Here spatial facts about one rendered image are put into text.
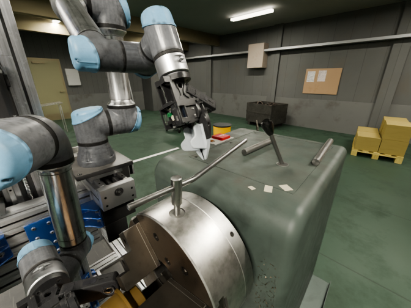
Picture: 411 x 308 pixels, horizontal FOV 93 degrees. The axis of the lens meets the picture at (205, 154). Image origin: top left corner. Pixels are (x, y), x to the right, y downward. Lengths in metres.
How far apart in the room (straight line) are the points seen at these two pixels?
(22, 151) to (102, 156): 0.46
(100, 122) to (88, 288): 0.58
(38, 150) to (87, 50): 0.23
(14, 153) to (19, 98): 0.58
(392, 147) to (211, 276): 4.87
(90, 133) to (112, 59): 0.41
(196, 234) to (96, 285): 0.25
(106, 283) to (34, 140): 0.33
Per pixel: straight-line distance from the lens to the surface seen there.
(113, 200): 0.85
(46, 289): 0.59
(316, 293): 1.26
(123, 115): 0.91
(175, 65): 0.48
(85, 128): 0.89
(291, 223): 0.44
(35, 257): 0.65
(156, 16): 0.53
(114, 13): 0.92
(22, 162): 0.48
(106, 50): 0.55
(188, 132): 0.50
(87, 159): 0.93
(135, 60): 0.57
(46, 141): 0.53
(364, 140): 5.04
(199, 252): 0.40
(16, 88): 1.03
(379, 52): 6.86
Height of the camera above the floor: 1.50
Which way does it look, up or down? 21 degrees down
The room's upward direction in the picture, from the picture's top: straight up
